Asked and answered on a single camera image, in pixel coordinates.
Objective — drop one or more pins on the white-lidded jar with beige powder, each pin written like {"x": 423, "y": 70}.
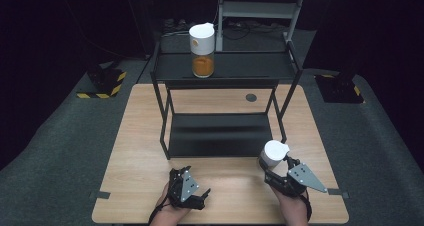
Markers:
{"x": 274, "y": 152}

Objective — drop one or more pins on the black power strip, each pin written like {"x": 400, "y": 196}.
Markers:
{"x": 176, "y": 25}

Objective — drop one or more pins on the grey tape piece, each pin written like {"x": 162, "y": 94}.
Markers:
{"x": 337, "y": 192}
{"x": 99, "y": 195}

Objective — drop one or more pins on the white-lidded jar with orange powder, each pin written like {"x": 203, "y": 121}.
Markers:
{"x": 202, "y": 49}

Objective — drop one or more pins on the black base with hazard stripes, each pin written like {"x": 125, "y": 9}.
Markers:
{"x": 105, "y": 81}
{"x": 340, "y": 87}

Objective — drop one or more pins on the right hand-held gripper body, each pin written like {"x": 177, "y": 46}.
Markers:
{"x": 305, "y": 179}

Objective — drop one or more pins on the dark round table grommet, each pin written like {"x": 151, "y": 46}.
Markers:
{"x": 251, "y": 97}

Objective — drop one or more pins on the black two-tier metal rack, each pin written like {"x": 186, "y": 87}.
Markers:
{"x": 220, "y": 134}

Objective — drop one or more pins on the person's left hand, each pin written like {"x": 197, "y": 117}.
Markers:
{"x": 168, "y": 207}

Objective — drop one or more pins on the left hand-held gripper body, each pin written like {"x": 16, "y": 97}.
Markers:
{"x": 188, "y": 187}

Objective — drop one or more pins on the person's right hand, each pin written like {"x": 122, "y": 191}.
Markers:
{"x": 293, "y": 204}

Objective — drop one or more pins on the grey metal stand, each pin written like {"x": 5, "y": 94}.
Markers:
{"x": 258, "y": 10}

